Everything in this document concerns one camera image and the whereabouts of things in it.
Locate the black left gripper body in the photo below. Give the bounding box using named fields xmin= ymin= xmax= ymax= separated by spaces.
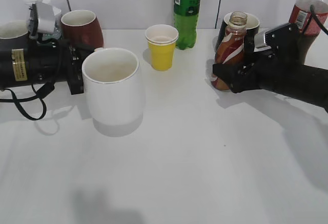
xmin=67 ymin=44 xmax=95 ymax=95

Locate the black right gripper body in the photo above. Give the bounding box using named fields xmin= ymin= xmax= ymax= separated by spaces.
xmin=230 ymin=23 xmax=308 ymax=93

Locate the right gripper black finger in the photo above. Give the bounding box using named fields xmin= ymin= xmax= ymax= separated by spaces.
xmin=212 ymin=63 xmax=246 ymax=86

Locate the brown Nescafe coffee bottle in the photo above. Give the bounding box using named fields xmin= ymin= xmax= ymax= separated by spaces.
xmin=210 ymin=11 xmax=248 ymax=91

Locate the white ceramic mug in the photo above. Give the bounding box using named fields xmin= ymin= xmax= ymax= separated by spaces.
xmin=81 ymin=48 xmax=146 ymax=126

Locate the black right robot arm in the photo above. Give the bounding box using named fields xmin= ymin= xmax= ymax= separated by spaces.
xmin=213 ymin=23 xmax=327 ymax=109

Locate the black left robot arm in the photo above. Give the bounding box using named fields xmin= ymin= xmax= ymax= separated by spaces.
xmin=1 ymin=39 xmax=95 ymax=95

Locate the dark red ceramic mug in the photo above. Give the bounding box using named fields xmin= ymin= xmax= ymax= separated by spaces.
xmin=60 ymin=10 xmax=104 ymax=49

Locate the black ceramic mug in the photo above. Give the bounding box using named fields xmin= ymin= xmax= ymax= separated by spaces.
xmin=215 ymin=12 xmax=260 ymax=53

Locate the cola bottle red label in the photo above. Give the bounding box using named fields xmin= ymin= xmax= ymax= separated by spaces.
xmin=289 ymin=0 xmax=327 ymax=64

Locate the dark grey ceramic mug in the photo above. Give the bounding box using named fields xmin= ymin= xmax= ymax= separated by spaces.
xmin=1 ymin=21 xmax=29 ymax=49

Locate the green soda bottle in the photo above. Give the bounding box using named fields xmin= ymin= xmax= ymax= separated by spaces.
xmin=174 ymin=0 xmax=201 ymax=50

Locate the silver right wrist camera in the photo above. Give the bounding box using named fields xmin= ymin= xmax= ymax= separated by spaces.
xmin=254 ymin=29 xmax=267 ymax=52

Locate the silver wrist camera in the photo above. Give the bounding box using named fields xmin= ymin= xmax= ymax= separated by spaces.
xmin=27 ymin=2 xmax=55 ymax=39
xmin=254 ymin=29 xmax=267 ymax=52

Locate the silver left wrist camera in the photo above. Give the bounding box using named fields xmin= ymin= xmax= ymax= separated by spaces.
xmin=27 ymin=2 xmax=55 ymax=39

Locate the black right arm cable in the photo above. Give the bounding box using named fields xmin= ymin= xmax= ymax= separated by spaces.
xmin=309 ymin=4 xmax=328 ymax=36

